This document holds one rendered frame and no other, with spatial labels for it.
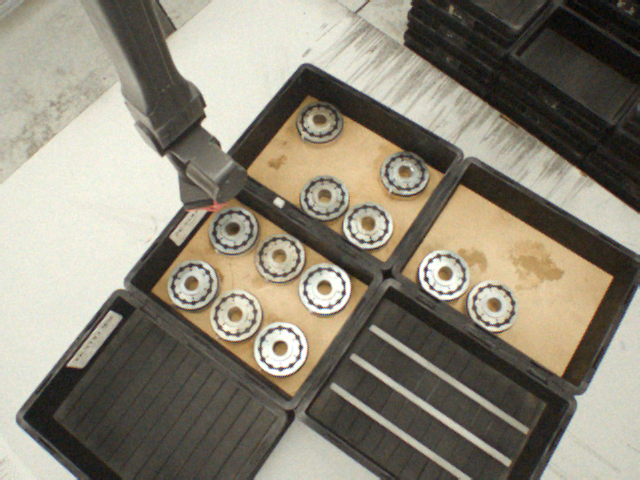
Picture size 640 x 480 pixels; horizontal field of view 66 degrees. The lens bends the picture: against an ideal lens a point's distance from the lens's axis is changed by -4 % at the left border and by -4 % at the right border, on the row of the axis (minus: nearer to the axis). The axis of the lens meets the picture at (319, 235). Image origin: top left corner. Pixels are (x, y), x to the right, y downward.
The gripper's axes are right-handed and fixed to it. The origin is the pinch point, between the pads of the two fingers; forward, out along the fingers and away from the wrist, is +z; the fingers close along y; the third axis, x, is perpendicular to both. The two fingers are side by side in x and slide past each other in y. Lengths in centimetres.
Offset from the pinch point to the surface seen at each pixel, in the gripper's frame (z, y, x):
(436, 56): 83, 75, -71
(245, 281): 22.9, -10.7, 0.2
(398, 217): 23.9, -2.9, -33.2
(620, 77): 73, 48, -128
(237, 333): 19.8, -21.3, 2.6
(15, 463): 34, -39, 57
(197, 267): 19.7, -6.9, 8.9
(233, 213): 20.3, 3.2, 0.4
